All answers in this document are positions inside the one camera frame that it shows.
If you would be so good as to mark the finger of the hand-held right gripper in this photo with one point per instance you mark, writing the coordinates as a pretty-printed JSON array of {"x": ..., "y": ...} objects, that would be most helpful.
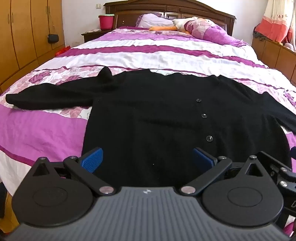
[{"x": 274, "y": 162}]

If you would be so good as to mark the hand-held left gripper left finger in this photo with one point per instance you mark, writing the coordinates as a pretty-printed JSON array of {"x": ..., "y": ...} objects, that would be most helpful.
[{"x": 92, "y": 160}]

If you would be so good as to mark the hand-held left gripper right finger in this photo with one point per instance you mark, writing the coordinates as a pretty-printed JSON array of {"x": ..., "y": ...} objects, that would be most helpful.
[{"x": 203, "y": 159}]

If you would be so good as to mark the black buttoned cardigan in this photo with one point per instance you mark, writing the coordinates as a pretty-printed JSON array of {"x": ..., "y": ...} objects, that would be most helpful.
[{"x": 150, "y": 115}]

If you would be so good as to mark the low wooden cabinet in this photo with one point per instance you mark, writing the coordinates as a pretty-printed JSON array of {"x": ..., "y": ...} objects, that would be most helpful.
[{"x": 270, "y": 53}]

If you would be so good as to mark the purple floral bedspread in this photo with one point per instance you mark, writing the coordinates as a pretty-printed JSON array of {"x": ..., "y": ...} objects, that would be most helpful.
[{"x": 161, "y": 53}]

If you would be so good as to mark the red bag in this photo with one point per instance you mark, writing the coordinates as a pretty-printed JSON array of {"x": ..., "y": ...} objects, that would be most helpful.
[{"x": 63, "y": 50}]

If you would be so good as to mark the dark wooden nightstand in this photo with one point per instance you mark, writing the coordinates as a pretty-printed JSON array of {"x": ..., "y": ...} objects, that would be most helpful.
[{"x": 92, "y": 35}]

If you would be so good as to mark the purple floral pillow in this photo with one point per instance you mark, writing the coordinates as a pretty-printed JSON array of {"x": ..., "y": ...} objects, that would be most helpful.
[{"x": 215, "y": 32}]

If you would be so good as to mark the small black hanging bag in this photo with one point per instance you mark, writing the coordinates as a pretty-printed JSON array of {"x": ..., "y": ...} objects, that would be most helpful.
[{"x": 52, "y": 38}]

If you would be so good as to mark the dark cloth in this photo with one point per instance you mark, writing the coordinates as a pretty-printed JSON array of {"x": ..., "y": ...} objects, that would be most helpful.
[{"x": 259, "y": 34}]

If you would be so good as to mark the white plush duck toy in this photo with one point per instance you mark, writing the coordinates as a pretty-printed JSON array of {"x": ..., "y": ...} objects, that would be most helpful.
[{"x": 181, "y": 23}]

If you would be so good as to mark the red plastic bucket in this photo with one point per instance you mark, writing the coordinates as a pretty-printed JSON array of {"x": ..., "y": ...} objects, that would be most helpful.
[{"x": 106, "y": 22}]

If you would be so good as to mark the pink and orange curtain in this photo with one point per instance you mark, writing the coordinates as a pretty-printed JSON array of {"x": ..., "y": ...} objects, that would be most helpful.
[{"x": 275, "y": 20}]

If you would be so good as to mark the light wooden wardrobe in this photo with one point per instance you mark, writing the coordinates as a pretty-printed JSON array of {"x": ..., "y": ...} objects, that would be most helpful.
[{"x": 25, "y": 34}]

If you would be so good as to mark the light purple pillow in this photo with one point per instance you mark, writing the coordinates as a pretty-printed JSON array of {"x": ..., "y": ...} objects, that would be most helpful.
[{"x": 150, "y": 20}]

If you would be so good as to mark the dark wooden headboard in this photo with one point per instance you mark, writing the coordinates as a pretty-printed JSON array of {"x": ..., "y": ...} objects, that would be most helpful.
[{"x": 166, "y": 9}]

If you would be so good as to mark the white wall socket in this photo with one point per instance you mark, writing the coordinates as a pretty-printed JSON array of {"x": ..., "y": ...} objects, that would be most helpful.
[{"x": 98, "y": 6}]

